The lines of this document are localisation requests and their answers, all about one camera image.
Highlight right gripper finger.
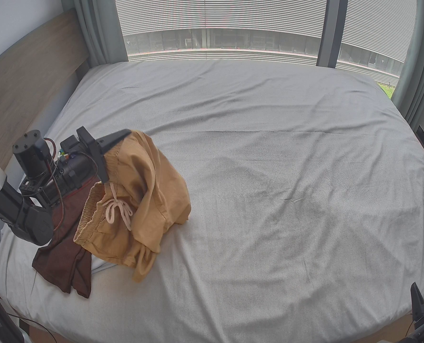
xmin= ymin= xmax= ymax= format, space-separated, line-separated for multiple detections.
xmin=411 ymin=282 xmax=424 ymax=321

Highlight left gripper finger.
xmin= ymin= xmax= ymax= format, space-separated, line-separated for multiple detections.
xmin=97 ymin=129 xmax=132 ymax=154

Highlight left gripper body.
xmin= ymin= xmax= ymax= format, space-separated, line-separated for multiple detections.
xmin=40 ymin=126 xmax=109 ymax=205

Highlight tan drawstring shorts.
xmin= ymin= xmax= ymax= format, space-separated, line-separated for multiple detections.
xmin=73 ymin=130 xmax=192 ymax=283

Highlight bed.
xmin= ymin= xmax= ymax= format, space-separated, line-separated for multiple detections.
xmin=0 ymin=7 xmax=424 ymax=343

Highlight brown garment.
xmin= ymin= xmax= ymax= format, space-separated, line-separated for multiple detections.
xmin=32 ymin=180 xmax=99 ymax=299

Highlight white garment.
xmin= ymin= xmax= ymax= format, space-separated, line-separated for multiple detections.
xmin=90 ymin=255 xmax=117 ymax=275

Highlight grey-green curtain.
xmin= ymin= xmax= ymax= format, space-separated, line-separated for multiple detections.
xmin=391 ymin=0 xmax=424 ymax=131
xmin=58 ymin=0 xmax=128 ymax=68

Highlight window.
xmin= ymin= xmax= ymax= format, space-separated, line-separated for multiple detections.
xmin=112 ymin=0 xmax=418 ymax=85

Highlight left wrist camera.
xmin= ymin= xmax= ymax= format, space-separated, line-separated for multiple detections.
xmin=60 ymin=135 xmax=88 ymax=157

